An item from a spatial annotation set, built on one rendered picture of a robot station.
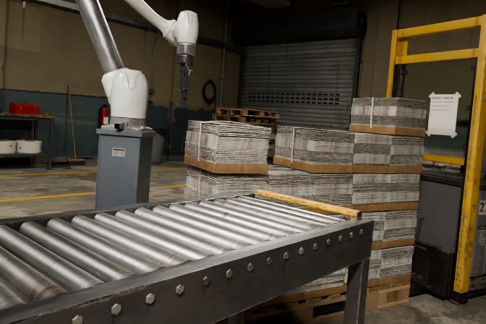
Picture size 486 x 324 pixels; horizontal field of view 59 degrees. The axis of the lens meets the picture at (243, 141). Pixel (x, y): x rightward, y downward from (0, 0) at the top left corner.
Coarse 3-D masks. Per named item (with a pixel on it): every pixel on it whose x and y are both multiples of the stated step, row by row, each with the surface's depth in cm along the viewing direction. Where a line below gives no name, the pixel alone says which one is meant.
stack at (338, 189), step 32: (192, 192) 222; (224, 192) 201; (288, 192) 222; (320, 192) 233; (352, 192) 245; (384, 192) 258; (320, 288) 238; (224, 320) 208; (256, 320) 234; (320, 320) 240
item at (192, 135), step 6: (192, 126) 221; (198, 126) 215; (192, 132) 220; (198, 132) 214; (186, 138) 227; (192, 138) 220; (198, 138) 215; (186, 144) 226; (192, 144) 218; (186, 150) 225; (192, 150) 217; (192, 156) 218
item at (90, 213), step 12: (240, 192) 170; (132, 204) 134; (144, 204) 135; (156, 204) 137; (168, 204) 139; (180, 204) 143; (24, 216) 110; (36, 216) 111; (48, 216) 112; (60, 216) 113; (72, 216) 115; (12, 228) 104
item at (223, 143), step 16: (208, 128) 204; (224, 128) 196; (240, 128) 200; (256, 128) 206; (208, 144) 202; (224, 144) 197; (240, 144) 201; (256, 144) 206; (208, 160) 202; (224, 160) 198; (240, 160) 202; (256, 160) 207
